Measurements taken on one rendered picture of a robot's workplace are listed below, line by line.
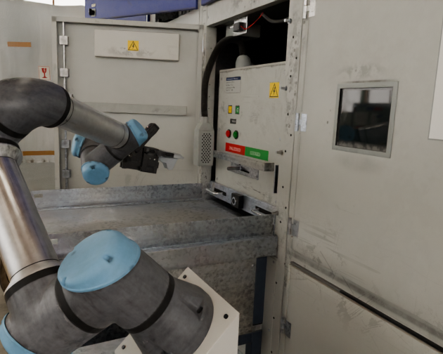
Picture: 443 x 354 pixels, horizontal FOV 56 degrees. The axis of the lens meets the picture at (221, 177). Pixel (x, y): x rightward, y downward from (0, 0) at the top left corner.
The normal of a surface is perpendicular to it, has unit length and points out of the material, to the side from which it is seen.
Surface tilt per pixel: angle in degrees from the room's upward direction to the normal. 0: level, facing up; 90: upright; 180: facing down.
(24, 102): 81
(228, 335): 90
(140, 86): 90
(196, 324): 63
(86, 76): 90
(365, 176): 90
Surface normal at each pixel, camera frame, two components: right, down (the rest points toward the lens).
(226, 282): 0.44, 0.17
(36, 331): -0.20, 0.00
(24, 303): -0.28, -0.26
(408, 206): -0.89, 0.04
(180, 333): 0.25, -0.03
